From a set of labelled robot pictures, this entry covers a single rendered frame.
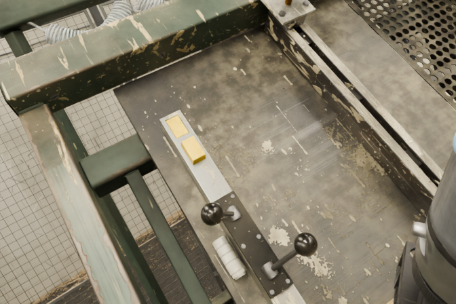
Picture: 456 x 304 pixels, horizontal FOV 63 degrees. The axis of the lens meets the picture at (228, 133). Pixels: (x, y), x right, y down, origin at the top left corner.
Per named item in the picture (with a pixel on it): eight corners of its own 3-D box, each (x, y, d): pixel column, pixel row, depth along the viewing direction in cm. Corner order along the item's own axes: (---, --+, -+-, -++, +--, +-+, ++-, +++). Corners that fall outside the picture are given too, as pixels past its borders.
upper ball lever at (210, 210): (233, 227, 71) (204, 231, 59) (222, 210, 72) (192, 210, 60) (248, 216, 70) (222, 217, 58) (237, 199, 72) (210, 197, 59)
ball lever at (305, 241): (266, 287, 65) (313, 254, 56) (254, 267, 66) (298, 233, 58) (279, 277, 67) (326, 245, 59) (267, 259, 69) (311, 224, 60)
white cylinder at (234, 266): (211, 245, 72) (233, 282, 69) (212, 241, 70) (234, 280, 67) (224, 237, 73) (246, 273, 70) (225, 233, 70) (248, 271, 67)
